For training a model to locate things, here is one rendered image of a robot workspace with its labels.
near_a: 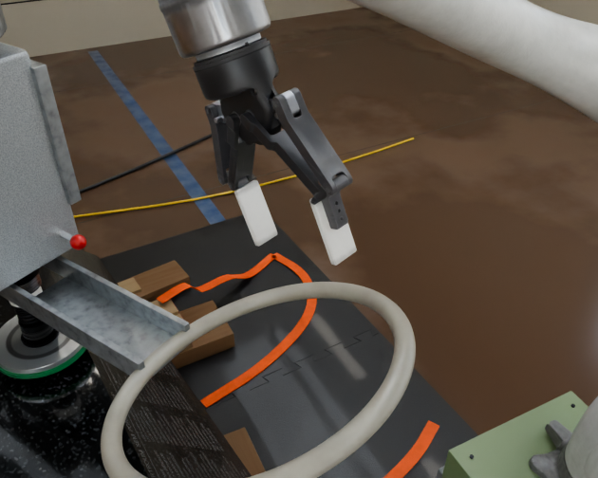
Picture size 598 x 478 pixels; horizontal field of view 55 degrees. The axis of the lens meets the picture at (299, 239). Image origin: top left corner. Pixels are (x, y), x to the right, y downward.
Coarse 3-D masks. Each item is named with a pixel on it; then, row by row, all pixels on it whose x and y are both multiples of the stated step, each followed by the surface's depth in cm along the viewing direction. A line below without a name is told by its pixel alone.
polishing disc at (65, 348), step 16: (16, 320) 140; (0, 336) 136; (16, 336) 136; (64, 336) 136; (0, 352) 132; (16, 352) 132; (32, 352) 132; (48, 352) 132; (64, 352) 132; (16, 368) 128; (32, 368) 128; (48, 368) 129
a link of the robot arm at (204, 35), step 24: (168, 0) 49; (192, 0) 48; (216, 0) 48; (240, 0) 49; (168, 24) 51; (192, 24) 49; (216, 24) 48; (240, 24) 49; (264, 24) 51; (192, 48) 50; (216, 48) 51
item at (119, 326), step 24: (48, 264) 125; (72, 264) 120; (48, 288) 120; (72, 288) 120; (96, 288) 118; (120, 288) 113; (48, 312) 109; (72, 312) 114; (96, 312) 114; (120, 312) 114; (144, 312) 110; (168, 312) 107; (72, 336) 108; (96, 336) 102; (120, 336) 108; (144, 336) 108; (168, 336) 108; (120, 360) 100; (168, 360) 103
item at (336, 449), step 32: (288, 288) 107; (320, 288) 104; (352, 288) 99; (224, 320) 108; (160, 352) 101; (128, 384) 95; (384, 384) 74; (384, 416) 71; (320, 448) 67; (352, 448) 68
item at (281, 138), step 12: (252, 120) 53; (252, 132) 54; (264, 132) 53; (264, 144) 54; (276, 144) 53; (288, 144) 53; (288, 156) 53; (300, 156) 53; (300, 168) 52; (312, 180) 52; (312, 192) 52; (324, 192) 52
